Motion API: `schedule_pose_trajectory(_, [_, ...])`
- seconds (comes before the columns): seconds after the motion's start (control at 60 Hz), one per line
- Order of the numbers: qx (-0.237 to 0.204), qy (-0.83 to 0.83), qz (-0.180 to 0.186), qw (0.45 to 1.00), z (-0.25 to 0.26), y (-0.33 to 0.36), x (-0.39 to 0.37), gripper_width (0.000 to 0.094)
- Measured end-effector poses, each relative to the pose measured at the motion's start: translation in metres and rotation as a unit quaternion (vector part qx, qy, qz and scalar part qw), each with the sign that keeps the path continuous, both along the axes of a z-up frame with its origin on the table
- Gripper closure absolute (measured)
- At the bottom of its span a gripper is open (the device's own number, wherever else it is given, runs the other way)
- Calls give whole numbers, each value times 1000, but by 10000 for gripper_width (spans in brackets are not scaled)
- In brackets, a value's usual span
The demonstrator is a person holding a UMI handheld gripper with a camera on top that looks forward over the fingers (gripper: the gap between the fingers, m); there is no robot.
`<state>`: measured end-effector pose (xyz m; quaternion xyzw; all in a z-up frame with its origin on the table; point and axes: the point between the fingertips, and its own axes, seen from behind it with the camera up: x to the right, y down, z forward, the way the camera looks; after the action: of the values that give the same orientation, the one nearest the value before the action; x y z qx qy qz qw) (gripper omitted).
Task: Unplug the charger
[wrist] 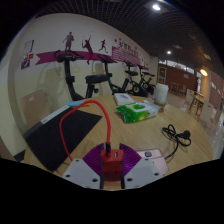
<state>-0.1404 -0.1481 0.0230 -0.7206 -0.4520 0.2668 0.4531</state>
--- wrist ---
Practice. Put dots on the black mouse pad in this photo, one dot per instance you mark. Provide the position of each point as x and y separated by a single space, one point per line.
60 133

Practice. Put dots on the white cup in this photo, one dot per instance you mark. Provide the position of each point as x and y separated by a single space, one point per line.
161 93

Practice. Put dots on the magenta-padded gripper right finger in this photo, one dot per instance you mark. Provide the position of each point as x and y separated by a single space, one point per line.
145 171

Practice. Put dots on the wooden coaster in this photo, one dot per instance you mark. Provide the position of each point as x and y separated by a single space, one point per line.
160 105

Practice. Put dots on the red charger block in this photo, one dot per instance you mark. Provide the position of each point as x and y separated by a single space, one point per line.
112 166

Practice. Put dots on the round glowing wall lamp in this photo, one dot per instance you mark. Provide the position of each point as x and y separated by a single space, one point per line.
203 72

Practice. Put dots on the round ceiling light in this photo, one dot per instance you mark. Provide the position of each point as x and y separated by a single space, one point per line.
156 7
169 52

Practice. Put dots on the black exercise bike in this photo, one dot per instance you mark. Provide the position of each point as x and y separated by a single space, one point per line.
146 85
68 76
107 71
131 74

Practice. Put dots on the group of tables and chairs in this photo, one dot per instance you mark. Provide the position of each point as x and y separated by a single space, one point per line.
203 108

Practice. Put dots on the green wet wipes pack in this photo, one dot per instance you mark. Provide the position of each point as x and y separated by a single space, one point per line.
136 111

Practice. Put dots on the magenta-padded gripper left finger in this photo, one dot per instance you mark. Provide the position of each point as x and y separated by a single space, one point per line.
78 173

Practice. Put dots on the framed wall poster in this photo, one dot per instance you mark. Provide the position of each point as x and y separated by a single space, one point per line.
28 47

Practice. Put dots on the light wooden chair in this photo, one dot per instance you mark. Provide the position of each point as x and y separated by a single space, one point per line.
33 108

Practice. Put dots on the small white box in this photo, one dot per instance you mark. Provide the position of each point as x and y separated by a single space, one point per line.
124 98

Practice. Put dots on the blue and orange marker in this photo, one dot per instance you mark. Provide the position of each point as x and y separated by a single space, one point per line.
76 103

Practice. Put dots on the pink power strip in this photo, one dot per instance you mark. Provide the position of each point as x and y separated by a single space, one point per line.
156 160

